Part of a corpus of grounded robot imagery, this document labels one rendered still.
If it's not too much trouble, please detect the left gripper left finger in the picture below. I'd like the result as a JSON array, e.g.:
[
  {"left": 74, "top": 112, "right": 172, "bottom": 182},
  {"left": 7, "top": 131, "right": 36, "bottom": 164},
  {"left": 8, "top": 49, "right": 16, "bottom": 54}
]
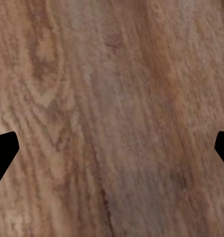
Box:
[{"left": 0, "top": 131, "right": 19, "bottom": 180}]

